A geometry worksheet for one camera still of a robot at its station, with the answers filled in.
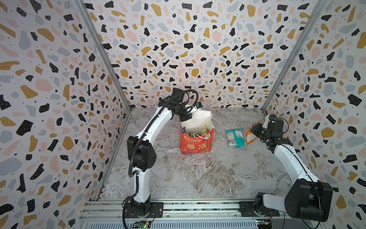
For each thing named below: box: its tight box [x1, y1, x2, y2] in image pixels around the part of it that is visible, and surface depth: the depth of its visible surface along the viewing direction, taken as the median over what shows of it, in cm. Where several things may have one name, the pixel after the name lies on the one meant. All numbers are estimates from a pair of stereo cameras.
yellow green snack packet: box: [201, 124, 210, 136], surface depth 94 cm
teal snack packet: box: [224, 128, 248, 147], surface depth 103 cm
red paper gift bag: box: [180, 110, 215, 155], surface depth 89 cm
